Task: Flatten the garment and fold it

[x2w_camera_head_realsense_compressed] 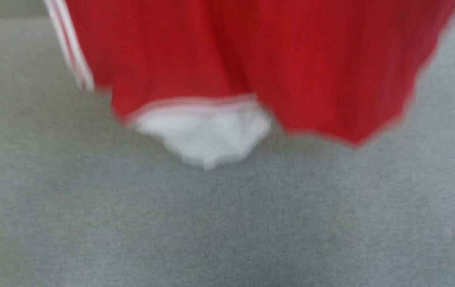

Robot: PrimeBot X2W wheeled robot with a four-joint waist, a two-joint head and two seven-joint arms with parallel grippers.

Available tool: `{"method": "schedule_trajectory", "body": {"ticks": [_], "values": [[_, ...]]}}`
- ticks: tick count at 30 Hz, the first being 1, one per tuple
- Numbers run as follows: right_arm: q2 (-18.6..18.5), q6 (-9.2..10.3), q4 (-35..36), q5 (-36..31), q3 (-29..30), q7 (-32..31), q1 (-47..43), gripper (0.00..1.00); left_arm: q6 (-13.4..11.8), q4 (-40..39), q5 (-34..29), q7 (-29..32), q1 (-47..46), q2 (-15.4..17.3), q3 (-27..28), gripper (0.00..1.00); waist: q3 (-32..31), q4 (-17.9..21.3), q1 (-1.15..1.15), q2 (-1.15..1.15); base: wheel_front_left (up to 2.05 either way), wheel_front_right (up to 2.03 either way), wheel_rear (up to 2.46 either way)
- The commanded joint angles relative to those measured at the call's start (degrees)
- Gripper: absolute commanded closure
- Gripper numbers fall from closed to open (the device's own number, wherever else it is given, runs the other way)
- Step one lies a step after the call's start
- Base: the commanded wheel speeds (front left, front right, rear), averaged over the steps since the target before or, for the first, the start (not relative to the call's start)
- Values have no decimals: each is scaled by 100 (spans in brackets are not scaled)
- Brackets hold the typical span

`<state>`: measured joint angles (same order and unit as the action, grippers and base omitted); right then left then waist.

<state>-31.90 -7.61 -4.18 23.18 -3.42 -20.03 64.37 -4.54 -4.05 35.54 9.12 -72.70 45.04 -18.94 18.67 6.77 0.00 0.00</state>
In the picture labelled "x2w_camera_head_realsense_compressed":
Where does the grey fabric sofa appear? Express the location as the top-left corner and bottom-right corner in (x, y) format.
(0, 0), (455, 287)

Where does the red garment with white stripes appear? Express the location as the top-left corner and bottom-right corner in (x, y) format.
(43, 0), (455, 171)

